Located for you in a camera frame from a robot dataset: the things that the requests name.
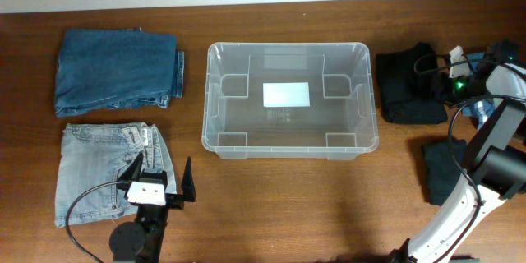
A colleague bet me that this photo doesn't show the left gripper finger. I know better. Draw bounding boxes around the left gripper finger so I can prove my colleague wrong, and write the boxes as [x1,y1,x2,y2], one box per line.
[181,156,196,202]
[118,152,144,182]

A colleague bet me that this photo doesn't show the blue shirt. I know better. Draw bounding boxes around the blue shirt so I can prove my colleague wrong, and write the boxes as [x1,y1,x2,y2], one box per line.
[462,53,496,130]

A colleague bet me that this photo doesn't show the large black garment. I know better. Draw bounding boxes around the large black garment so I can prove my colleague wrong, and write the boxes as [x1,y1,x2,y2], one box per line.
[376,43,447,125]

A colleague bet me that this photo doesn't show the small dark garment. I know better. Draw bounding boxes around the small dark garment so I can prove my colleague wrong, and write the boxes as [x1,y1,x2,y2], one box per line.
[421,140,467,206]

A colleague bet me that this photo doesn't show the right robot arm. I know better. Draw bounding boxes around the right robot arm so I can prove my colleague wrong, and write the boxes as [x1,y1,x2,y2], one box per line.
[376,39,525,262]

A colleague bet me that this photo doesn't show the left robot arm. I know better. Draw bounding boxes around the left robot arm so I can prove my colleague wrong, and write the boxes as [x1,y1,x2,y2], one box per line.
[108,154,196,262]

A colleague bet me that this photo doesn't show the light blue folded jeans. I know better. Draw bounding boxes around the light blue folded jeans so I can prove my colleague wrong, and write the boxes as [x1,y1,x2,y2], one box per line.
[54,122,177,228]

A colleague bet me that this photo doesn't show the dark blue folded jeans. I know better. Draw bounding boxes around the dark blue folded jeans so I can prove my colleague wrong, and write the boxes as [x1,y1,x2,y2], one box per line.
[53,29,184,118]

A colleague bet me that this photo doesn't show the clear plastic storage bin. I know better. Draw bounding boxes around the clear plastic storage bin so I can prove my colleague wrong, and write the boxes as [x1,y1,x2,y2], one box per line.
[201,42,379,160]

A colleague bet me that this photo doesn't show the white label in bin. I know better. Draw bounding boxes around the white label in bin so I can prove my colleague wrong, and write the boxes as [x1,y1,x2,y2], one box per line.
[263,82,310,108]

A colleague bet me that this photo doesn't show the left white camera box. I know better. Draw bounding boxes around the left white camera box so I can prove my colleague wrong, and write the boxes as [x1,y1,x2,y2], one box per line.
[125,182,166,206]

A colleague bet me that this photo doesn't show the white camera box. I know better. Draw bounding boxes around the white camera box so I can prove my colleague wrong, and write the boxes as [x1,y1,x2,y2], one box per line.
[449,46,470,79]
[125,182,166,206]

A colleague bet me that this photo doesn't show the right white camera box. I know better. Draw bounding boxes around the right white camera box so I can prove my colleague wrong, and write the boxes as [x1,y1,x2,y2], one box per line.
[449,46,470,79]

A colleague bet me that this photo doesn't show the left black cable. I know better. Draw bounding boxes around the left black cable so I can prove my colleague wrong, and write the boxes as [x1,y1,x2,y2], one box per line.
[65,179,129,263]

